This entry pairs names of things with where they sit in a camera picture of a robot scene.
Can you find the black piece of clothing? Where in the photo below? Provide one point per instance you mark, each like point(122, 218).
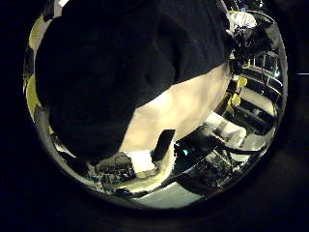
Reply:
point(122, 71)

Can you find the person in white shirt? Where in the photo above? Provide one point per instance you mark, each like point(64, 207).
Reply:
point(243, 21)

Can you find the yellow chair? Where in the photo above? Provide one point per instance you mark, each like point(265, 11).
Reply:
point(32, 96)
point(242, 81)
point(36, 32)
point(236, 99)

